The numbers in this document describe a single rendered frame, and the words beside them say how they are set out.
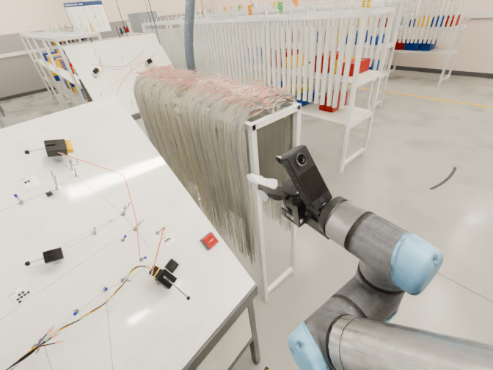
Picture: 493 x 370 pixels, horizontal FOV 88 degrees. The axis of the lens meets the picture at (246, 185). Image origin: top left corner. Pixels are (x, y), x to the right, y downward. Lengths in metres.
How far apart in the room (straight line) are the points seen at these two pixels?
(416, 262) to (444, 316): 2.01
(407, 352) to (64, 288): 0.93
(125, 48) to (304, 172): 3.84
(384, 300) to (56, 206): 0.98
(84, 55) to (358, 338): 3.94
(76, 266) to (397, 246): 0.92
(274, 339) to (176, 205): 1.28
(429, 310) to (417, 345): 2.08
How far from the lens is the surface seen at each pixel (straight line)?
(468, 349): 0.30
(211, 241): 1.09
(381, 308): 0.48
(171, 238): 1.08
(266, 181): 0.52
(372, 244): 0.42
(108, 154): 1.14
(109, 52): 4.07
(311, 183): 0.46
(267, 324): 2.09
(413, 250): 0.41
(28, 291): 1.04
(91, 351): 1.05
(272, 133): 1.59
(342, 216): 0.44
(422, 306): 2.39
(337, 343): 0.39
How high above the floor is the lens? 1.88
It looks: 35 degrees down
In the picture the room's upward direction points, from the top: 6 degrees counter-clockwise
